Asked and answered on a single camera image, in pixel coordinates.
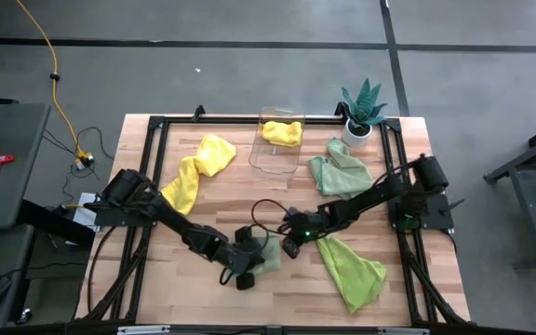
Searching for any potted succulent white pot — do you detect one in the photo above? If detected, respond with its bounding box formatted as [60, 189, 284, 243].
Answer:
[341, 77, 389, 147]

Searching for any clear plastic bin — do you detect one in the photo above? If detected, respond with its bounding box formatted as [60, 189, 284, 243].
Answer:
[248, 105, 306, 176]

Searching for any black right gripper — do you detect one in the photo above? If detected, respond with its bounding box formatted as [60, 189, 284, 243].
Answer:
[276, 208, 332, 261]

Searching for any yellow microfiber towel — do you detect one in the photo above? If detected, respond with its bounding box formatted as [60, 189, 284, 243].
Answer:
[261, 120, 304, 149]
[159, 133, 238, 216]

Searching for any dark grey side table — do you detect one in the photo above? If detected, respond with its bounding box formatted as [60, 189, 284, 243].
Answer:
[0, 102, 51, 234]

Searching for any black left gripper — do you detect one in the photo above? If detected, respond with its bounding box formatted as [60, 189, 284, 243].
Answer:
[224, 225, 269, 292]

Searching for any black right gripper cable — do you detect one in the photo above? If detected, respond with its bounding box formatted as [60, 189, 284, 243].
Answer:
[250, 198, 297, 234]

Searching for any yellow extension cable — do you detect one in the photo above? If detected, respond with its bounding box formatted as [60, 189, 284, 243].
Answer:
[15, 0, 87, 162]

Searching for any red-handled hex key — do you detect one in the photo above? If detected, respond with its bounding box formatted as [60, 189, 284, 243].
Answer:
[0, 154, 17, 193]

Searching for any silver power supply box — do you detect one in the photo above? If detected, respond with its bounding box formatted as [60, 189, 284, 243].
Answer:
[72, 193, 101, 232]

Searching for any lime green microfiber towel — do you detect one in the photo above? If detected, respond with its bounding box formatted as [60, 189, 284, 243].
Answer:
[315, 235, 388, 314]

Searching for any pale green microfiber towel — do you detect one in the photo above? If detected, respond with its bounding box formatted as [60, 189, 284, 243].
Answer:
[248, 232, 282, 276]
[307, 137, 375, 200]

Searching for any black aluminium frame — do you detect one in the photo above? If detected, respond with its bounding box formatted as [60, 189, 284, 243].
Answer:
[74, 104, 473, 335]

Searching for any silver metal bracket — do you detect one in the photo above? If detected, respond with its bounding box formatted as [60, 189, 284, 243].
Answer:
[377, 328, 431, 335]
[117, 325, 171, 335]

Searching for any yellow black cable plug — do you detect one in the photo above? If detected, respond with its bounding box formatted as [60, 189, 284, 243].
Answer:
[74, 148, 96, 172]

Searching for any black operator desk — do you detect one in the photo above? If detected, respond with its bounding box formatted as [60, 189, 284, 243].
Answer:
[0, 199, 97, 329]

